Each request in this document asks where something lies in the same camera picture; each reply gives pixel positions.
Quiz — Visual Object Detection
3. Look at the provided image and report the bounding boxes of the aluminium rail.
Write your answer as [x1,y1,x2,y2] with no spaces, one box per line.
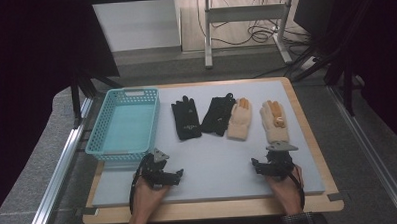
[20,97,100,224]
[327,82,397,224]

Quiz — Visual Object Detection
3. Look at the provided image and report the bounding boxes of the black tripod stand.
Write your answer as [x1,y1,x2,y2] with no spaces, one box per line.
[69,65,125,128]
[289,35,359,121]

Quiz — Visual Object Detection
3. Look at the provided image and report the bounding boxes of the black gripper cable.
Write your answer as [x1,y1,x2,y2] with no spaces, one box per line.
[287,166,308,213]
[127,156,152,216]

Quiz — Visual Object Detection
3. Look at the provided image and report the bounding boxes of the turquoise plastic basket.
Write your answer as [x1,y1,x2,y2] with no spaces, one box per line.
[83,86,163,164]

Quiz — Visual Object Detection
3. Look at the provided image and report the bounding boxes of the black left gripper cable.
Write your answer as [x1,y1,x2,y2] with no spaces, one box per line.
[127,156,152,216]

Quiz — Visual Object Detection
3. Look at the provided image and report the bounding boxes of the black floor cables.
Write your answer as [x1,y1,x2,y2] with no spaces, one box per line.
[196,0,315,50]

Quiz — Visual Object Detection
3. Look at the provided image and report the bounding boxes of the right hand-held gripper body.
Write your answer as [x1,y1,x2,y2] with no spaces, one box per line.
[265,140,301,182]

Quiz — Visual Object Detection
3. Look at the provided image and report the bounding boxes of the beige glove with orange fingers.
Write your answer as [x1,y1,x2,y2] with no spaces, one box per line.
[259,99,291,145]

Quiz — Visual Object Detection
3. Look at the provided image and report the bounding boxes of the beige knitted glove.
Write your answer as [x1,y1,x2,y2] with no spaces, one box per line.
[225,96,255,142]

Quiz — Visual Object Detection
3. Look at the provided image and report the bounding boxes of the dark curtain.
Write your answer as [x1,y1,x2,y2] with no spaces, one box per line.
[293,0,397,157]
[0,0,126,221]

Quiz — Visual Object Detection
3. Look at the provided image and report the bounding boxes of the grey tape piece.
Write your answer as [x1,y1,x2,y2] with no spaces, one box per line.
[326,192,346,203]
[75,206,100,217]

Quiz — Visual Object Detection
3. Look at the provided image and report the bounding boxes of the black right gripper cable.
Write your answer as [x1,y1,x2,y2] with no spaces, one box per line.
[287,166,308,213]

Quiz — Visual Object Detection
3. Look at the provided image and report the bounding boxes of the person's left hand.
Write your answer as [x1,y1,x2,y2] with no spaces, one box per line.
[131,177,173,215]

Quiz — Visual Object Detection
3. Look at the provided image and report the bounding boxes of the black glove with loop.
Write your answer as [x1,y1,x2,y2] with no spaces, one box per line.
[199,92,237,138]

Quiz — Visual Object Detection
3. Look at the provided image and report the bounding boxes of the person's right hand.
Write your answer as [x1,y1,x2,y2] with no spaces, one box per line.
[264,164,306,217]

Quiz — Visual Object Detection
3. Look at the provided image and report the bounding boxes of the white panel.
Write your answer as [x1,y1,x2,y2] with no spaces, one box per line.
[92,0,182,54]

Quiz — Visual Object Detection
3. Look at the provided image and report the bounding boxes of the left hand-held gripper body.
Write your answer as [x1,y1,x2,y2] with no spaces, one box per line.
[136,147,177,190]

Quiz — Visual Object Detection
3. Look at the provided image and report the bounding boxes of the black glove with cuff logo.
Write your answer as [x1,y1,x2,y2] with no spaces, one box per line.
[170,94,203,142]

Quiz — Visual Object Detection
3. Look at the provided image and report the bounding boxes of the white desk frame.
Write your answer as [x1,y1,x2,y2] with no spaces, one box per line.
[202,0,295,71]

